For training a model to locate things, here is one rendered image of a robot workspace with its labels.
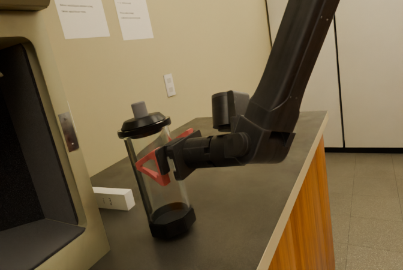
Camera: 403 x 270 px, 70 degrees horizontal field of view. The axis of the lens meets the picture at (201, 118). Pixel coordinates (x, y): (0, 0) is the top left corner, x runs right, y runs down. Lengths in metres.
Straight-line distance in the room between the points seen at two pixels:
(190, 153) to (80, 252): 0.28
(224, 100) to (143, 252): 0.34
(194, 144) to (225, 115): 0.08
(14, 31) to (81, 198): 0.31
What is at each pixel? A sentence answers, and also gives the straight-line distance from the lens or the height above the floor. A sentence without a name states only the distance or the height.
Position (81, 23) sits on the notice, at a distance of 1.20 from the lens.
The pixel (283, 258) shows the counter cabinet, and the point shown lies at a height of 0.78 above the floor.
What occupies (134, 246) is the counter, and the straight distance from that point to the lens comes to 0.66.
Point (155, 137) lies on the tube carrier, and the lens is 0.55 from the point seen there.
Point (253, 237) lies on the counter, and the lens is 0.60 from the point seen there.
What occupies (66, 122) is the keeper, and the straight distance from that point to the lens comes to 0.57.
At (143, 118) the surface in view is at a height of 1.19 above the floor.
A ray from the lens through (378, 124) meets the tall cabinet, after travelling 3.27.
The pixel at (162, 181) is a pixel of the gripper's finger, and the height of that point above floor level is 1.09.
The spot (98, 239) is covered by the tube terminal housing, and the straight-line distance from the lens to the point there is 0.65.
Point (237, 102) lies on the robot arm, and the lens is 0.48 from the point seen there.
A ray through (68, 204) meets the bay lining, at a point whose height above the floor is 1.06.
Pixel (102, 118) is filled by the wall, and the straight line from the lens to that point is 1.19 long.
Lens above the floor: 1.29
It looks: 13 degrees down
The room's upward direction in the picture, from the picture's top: 11 degrees counter-clockwise
